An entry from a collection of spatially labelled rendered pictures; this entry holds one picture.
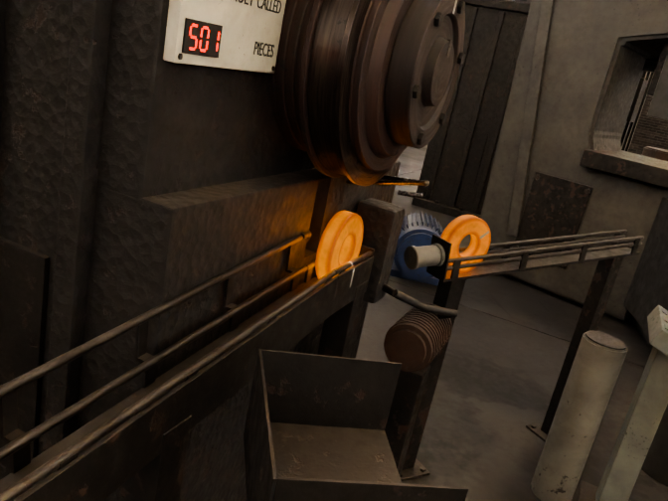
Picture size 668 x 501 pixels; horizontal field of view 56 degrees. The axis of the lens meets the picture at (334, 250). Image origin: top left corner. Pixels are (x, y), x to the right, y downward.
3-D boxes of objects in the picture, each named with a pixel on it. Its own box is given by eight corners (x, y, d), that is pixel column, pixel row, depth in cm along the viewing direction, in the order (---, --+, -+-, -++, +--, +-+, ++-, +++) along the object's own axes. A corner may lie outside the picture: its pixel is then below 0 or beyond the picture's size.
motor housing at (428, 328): (343, 496, 168) (387, 316, 152) (373, 456, 188) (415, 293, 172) (387, 518, 164) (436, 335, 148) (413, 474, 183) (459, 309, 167)
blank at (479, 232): (445, 278, 169) (453, 283, 167) (430, 234, 161) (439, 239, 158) (487, 249, 173) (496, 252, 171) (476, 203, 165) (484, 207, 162)
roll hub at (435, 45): (371, 146, 107) (408, -28, 99) (419, 140, 132) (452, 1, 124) (401, 154, 105) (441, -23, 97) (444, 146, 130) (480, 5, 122)
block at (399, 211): (334, 291, 154) (354, 199, 147) (348, 284, 161) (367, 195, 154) (374, 306, 150) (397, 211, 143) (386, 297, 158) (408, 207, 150)
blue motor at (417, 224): (384, 282, 339) (398, 222, 328) (385, 251, 393) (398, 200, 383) (439, 294, 338) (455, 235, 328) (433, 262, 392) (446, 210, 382)
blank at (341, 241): (320, 219, 121) (336, 224, 119) (355, 203, 134) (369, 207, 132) (309, 290, 126) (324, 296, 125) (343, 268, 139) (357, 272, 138)
